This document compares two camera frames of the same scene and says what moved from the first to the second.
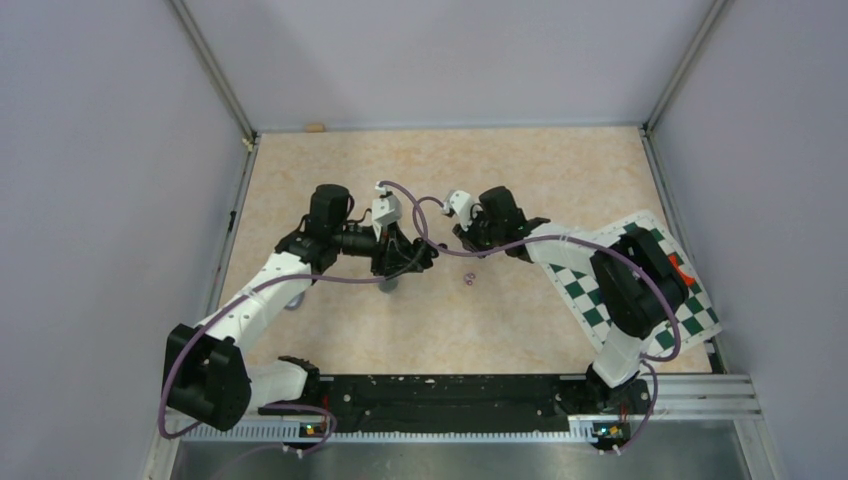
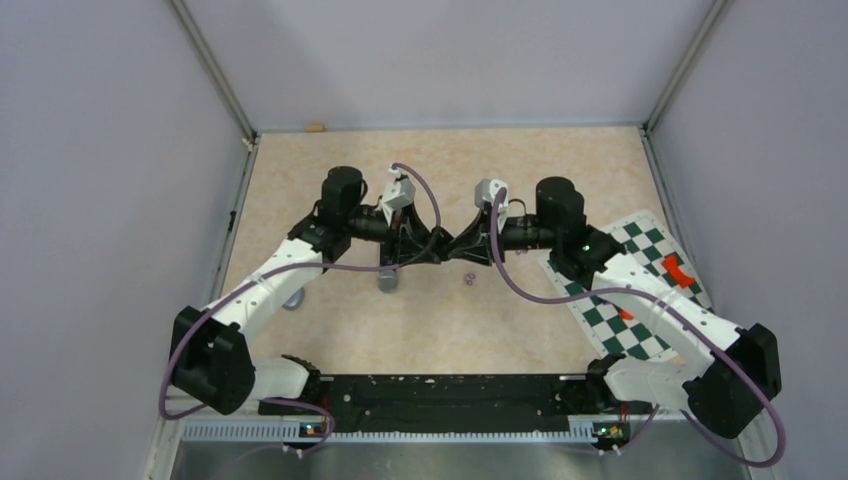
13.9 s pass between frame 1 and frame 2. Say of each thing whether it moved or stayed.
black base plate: stayed
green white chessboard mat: stayed
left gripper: moved
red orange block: stayed
